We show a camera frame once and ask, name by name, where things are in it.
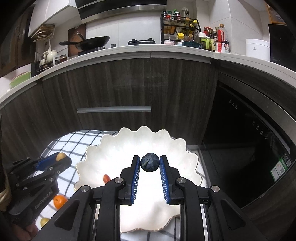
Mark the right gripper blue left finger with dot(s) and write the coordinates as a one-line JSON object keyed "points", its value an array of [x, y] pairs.
{"points": [[119, 191]]}

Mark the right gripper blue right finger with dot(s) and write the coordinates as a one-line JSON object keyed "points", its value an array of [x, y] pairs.
{"points": [[183, 192]]}

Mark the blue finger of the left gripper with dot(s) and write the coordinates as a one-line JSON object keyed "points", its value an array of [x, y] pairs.
{"points": [[46, 162], [58, 166]]}

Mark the brown longan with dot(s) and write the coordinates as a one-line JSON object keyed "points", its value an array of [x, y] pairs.
{"points": [[60, 156]]}

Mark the red grape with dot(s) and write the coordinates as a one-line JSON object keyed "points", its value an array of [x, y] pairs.
{"points": [[106, 178]]}

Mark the orange mandarin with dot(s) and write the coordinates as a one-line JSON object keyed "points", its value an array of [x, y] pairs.
{"points": [[59, 201]]}

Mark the yellow-green round pear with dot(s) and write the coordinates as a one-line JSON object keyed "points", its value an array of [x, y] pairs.
{"points": [[43, 221]]}

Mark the blue-black round fruit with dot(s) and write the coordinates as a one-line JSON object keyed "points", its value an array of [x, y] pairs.
{"points": [[149, 162]]}

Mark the person's left hand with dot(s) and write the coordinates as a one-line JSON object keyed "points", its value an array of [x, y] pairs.
{"points": [[25, 234]]}

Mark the blue checked white tablecloth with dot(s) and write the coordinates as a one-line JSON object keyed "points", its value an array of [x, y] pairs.
{"points": [[98, 153]]}

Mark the built-in black dishwasher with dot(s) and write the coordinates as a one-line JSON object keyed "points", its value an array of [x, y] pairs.
{"points": [[245, 151]]}

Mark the white teapot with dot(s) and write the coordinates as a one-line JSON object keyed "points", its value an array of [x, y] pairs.
{"points": [[51, 54]]}

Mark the black wok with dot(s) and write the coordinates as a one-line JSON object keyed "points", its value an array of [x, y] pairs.
{"points": [[87, 44]]}

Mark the wooden cutting board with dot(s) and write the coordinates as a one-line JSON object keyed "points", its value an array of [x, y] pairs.
{"points": [[73, 37]]}

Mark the black gas stove grate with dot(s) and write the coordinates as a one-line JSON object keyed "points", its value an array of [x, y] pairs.
{"points": [[141, 42]]}

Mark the red sauce bottle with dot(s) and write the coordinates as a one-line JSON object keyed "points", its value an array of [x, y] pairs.
{"points": [[220, 37]]}

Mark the black range hood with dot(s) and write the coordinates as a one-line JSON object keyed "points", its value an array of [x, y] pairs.
{"points": [[110, 7]]}

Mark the white rice cooker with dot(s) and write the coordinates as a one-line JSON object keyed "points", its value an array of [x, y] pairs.
{"points": [[259, 49]]}

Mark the black spice rack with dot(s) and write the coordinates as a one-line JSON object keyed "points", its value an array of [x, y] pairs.
{"points": [[172, 25]]}

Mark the silver drawer handle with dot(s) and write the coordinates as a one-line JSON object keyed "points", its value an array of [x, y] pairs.
{"points": [[115, 109]]}

